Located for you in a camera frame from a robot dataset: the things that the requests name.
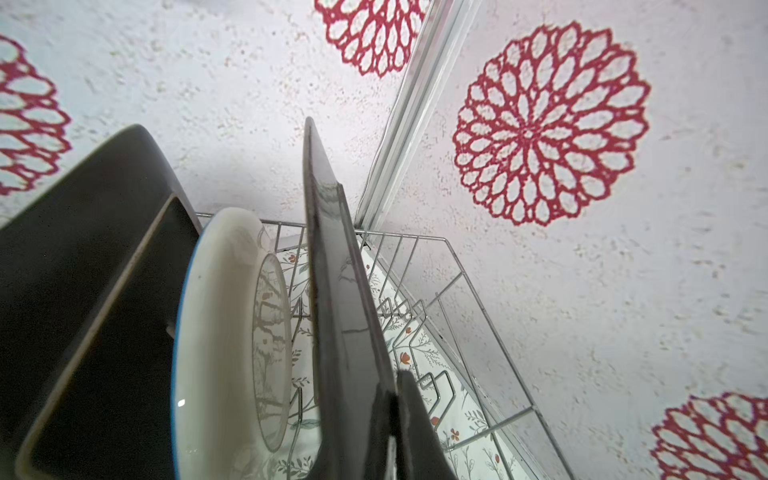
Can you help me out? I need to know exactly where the metal wire dish rack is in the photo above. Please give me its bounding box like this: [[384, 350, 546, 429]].
[[231, 220, 573, 479]]

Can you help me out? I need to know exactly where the black square plate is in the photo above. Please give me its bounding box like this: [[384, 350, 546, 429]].
[[1, 125, 201, 479], [303, 118, 395, 479]]

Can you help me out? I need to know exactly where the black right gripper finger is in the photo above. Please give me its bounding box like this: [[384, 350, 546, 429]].
[[395, 370, 456, 480]]

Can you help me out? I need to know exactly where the white round floral plate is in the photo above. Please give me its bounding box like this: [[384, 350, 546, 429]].
[[171, 207, 292, 479]]

